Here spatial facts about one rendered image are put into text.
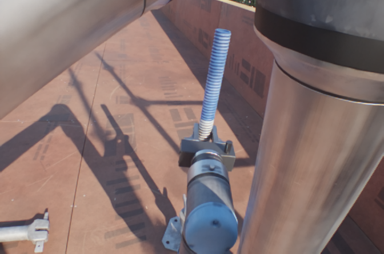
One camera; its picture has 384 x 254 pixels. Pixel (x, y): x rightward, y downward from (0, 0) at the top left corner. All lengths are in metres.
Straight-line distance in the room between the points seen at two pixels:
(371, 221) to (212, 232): 1.00
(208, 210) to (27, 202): 0.90
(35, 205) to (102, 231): 0.31
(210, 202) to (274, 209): 0.25
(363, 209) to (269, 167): 1.18
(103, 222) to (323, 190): 0.96
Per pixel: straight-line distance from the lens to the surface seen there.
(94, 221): 1.09
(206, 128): 0.68
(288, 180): 0.18
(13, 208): 1.21
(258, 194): 0.22
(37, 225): 1.06
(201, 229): 0.44
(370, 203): 1.33
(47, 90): 2.12
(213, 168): 0.51
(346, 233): 1.33
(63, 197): 1.19
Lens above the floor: 0.86
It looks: 28 degrees down
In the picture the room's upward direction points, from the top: 9 degrees clockwise
